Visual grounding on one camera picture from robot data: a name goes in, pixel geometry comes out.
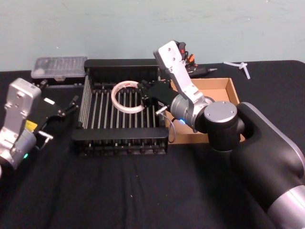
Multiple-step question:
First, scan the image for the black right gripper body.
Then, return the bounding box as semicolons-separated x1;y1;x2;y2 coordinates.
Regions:
145;80;179;113

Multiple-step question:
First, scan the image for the white three-armed plastic piece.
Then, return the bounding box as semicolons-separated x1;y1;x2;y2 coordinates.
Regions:
223;61;252;80

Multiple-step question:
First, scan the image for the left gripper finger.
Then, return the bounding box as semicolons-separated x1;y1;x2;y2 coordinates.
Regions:
59;94;80;118
38;79;50;95

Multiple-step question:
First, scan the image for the black table cloth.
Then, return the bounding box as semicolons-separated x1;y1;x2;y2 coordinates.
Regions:
0;59;305;229

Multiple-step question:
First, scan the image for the black corded tool, red switch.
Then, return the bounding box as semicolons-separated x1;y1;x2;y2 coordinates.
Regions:
175;41;218;78

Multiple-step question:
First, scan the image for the shallow brown cardboard tray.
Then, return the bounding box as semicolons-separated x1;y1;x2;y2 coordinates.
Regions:
164;77;246;145

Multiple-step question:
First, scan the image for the roll of white tape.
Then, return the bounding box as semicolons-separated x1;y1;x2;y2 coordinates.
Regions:
111;80;146;115

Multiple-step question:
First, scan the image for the black rack with steel bars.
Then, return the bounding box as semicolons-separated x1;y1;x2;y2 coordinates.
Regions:
71;59;170;157

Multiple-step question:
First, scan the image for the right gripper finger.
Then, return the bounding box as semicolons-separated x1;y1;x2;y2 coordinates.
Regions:
137;80;153;95
140;94;153;108

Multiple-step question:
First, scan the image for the clear plastic case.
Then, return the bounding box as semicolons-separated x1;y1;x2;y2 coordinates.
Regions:
30;56;88;84

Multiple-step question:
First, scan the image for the thin dark right gripper cable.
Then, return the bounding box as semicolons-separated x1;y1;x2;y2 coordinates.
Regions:
155;108;177;145

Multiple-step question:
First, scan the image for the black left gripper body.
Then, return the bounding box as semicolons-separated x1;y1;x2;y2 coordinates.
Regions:
25;95;67;136

